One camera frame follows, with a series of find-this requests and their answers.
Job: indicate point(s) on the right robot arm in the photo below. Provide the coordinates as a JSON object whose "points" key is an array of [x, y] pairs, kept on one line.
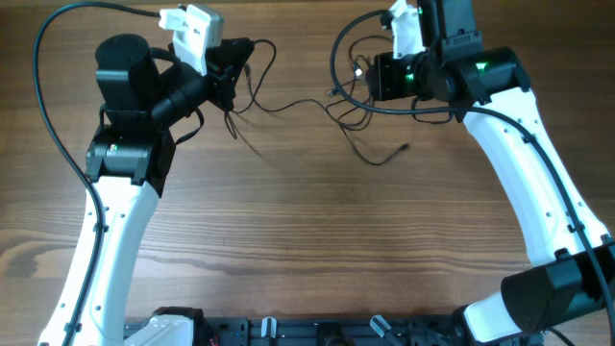
{"points": [[438, 54]]}

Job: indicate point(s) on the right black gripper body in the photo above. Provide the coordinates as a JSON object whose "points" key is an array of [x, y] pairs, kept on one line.
{"points": [[384, 77]]}

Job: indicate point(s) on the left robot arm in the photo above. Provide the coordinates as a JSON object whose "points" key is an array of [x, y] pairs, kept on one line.
{"points": [[146, 91]]}

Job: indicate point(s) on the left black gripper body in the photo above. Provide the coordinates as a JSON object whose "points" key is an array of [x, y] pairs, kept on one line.
{"points": [[218, 82]]}

